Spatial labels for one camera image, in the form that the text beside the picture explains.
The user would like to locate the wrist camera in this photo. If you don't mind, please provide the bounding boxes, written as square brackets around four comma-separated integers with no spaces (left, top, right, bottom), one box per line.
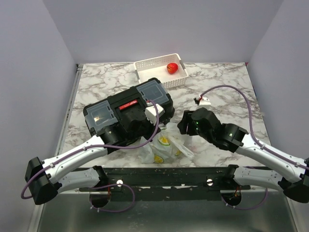
[145,104,165,125]
[194,96,211,110]

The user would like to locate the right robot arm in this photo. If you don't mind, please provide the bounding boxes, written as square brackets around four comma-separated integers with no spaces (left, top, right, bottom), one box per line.
[177,108,309,203]

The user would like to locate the black mounting rail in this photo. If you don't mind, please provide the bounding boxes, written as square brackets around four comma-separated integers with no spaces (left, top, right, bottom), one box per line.
[89,165,241,204]

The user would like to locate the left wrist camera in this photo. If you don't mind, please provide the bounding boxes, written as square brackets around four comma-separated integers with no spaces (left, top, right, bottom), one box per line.
[145,104,165,125]

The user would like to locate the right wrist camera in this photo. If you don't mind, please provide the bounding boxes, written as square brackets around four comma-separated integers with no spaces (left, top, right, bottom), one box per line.
[194,96,211,110]

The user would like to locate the black plastic toolbox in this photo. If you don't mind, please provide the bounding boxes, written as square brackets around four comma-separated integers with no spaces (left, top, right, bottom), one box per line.
[83,77,175,155]

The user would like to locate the red fake apple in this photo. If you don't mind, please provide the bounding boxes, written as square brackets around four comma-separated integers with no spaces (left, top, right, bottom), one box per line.
[166,62,179,74]

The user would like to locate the white lemon print plastic bag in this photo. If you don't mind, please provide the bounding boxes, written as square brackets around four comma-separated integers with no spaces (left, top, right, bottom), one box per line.
[139,122,195,164]

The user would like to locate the white perforated plastic basket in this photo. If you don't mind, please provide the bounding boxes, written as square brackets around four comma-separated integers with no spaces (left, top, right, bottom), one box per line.
[133,53,189,89]

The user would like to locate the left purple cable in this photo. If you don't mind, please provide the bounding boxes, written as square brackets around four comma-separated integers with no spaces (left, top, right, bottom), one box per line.
[21,100,160,213]

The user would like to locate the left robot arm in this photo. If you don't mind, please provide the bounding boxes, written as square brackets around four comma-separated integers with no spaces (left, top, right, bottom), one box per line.
[21,106,163,205]

